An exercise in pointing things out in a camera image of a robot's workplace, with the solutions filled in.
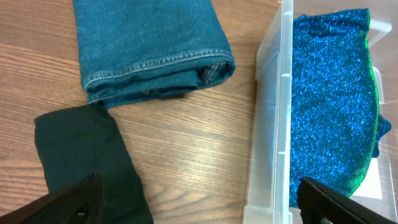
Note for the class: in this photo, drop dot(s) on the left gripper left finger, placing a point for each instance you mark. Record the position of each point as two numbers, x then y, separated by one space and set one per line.
78 202

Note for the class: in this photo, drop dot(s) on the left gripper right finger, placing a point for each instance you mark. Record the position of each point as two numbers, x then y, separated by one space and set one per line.
320 204

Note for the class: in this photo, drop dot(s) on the sparkly blue cloth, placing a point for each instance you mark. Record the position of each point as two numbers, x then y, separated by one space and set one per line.
336 125

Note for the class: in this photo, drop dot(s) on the clear plastic storage bin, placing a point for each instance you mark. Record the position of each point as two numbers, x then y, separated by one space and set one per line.
268 191

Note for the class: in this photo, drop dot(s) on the white label in bin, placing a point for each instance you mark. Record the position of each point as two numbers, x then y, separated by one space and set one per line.
371 185

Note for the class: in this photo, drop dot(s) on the black folded cloth left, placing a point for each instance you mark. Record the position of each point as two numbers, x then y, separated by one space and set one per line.
76 142

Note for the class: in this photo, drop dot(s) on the folded blue denim jeans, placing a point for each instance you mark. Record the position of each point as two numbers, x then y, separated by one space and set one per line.
139 50

